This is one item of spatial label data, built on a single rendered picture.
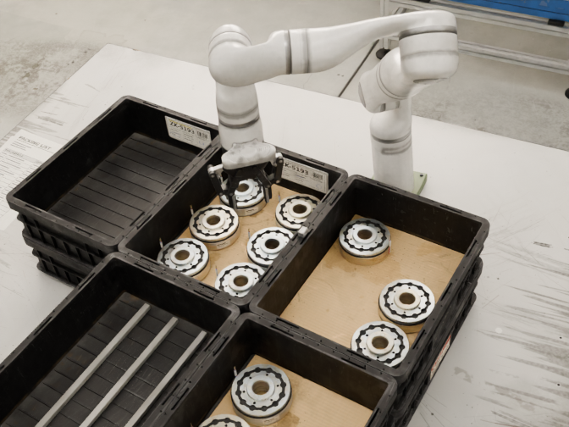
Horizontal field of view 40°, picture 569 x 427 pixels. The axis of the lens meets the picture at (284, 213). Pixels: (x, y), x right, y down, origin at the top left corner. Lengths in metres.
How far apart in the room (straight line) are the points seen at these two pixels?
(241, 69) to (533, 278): 0.84
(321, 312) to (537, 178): 0.73
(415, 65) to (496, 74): 2.29
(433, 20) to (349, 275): 0.54
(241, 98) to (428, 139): 0.86
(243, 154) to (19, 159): 0.98
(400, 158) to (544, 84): 1.80
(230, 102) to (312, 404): 0.53
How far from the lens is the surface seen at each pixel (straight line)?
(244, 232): 1.63
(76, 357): 1.51
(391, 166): 1.78
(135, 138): 1.92
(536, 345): 1.64
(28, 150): 2.19
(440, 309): 1.37
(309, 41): 1.23
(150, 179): 1.80
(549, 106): 3.38
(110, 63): 2.44
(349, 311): 1.49
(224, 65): 1.21
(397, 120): 1.72
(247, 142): 1.32
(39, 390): 1.49
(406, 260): 1.57
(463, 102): 3.34
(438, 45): 1.25
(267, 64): 1.23
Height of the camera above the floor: 2.00
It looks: 45 degrees down
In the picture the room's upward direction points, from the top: 5 degrees counter-clockwise
